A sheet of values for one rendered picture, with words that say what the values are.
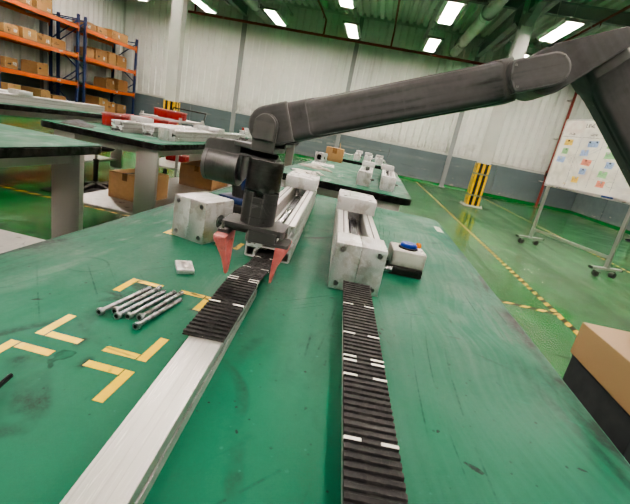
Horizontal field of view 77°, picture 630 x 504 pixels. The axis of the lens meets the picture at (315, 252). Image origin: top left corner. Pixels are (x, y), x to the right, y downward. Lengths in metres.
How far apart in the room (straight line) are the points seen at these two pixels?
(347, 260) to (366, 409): 0.40
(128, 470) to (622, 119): 0.68
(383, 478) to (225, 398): 0.18
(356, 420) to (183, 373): 0.18
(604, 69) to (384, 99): 0.28
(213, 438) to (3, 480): 0.15
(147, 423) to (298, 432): 0.14
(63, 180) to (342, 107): 2.05
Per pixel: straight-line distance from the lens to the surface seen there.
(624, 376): 0.74
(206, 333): 0.50
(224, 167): 0.65
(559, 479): 0.53
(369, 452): 0.39
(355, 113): 0.61
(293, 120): 0.61
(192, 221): 0.93
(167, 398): 0.41
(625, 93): 0.69
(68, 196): 2.50
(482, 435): 0.52
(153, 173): 3.15
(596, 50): 0.66
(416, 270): 0.97
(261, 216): 0.64
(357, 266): 0.77
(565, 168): 7.02
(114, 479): 0.35
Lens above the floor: 1.06
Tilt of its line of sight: 17 degrees down
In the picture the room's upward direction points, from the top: 11 degrees clockwise
